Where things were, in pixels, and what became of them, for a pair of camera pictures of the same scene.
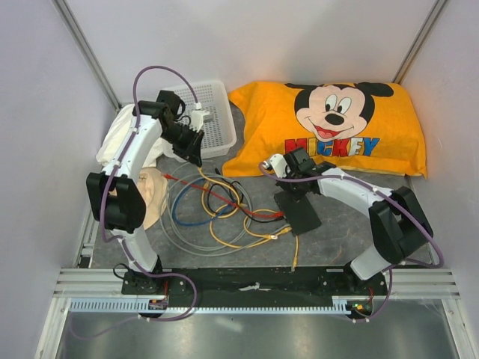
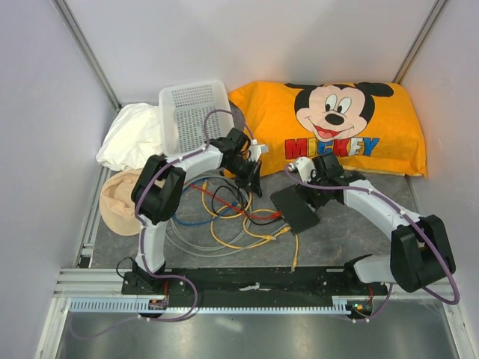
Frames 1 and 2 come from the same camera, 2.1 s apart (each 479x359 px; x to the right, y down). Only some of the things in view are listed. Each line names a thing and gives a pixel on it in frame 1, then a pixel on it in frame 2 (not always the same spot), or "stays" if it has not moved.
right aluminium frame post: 419,41 stays
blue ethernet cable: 201,221 stays
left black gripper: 192,151 -> 251,181
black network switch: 301,215 stays
